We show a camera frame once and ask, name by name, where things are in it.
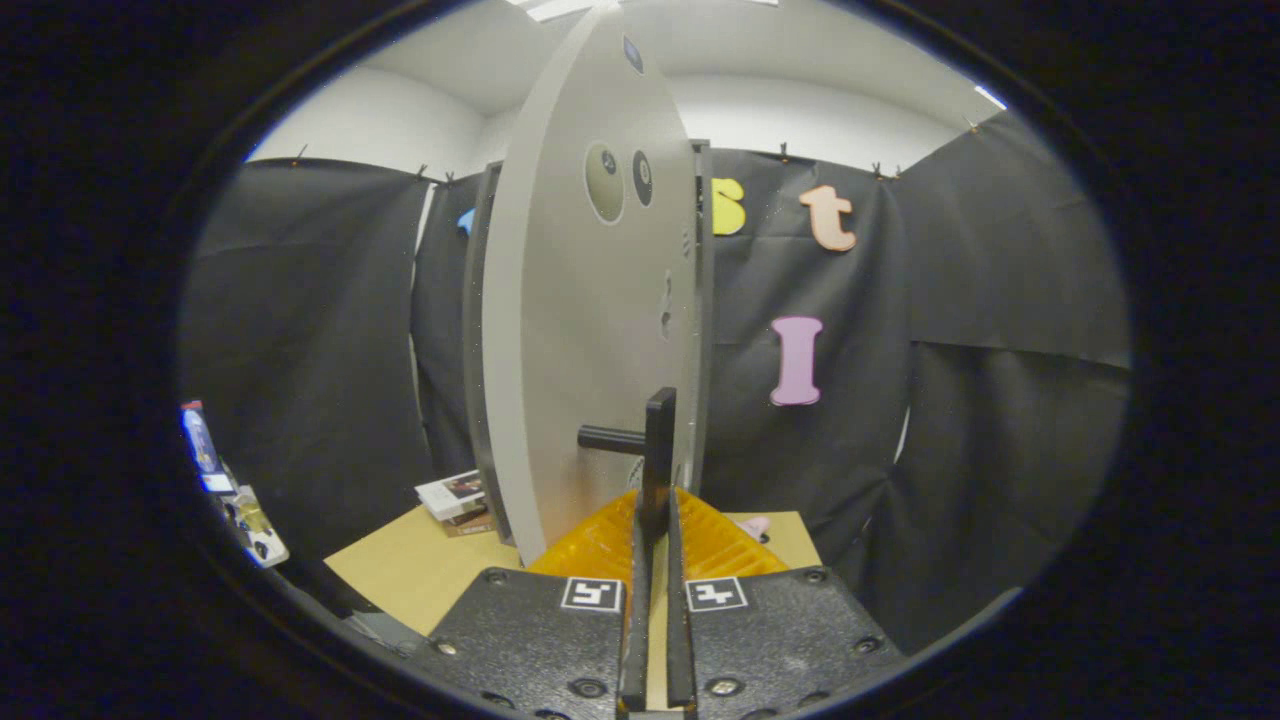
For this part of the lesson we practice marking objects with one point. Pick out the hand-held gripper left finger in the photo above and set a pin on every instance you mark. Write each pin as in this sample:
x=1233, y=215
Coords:
x=634, y=620

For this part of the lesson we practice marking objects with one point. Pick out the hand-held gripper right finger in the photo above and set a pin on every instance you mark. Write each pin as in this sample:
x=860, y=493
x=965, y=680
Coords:
x=680, y=620

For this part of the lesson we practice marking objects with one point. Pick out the light grey shoe cabinet door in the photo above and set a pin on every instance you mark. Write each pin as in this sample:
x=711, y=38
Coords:
x=560, y=350

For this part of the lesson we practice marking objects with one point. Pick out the grey shoe cabinet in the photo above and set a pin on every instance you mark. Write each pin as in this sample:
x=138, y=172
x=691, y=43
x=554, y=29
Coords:
x=474, y=350

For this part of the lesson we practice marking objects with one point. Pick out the green and pink plush toy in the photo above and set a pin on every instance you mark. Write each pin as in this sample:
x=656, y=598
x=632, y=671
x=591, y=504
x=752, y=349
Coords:
x=753, y=526

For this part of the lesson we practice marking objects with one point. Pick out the black book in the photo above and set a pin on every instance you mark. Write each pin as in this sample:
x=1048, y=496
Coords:
x=472, y=515

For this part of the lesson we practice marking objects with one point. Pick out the white book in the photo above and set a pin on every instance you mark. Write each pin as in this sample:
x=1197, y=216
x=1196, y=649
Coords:
x=450, y=492

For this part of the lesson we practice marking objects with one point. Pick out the white yellow printed packet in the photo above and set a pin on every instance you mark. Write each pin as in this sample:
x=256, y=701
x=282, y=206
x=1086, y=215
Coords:
x=252, y=525

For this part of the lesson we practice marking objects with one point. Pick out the black backdrop cloth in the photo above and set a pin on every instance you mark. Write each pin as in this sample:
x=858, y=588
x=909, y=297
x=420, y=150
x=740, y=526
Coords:
x=300, y=350

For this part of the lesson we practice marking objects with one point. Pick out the small ceiling light panel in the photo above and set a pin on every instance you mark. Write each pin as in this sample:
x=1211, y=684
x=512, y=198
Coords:
x=990, y=97

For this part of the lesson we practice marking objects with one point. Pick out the long ceiling light panel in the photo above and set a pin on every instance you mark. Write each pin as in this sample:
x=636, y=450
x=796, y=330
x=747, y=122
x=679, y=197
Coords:
x=555, y=8

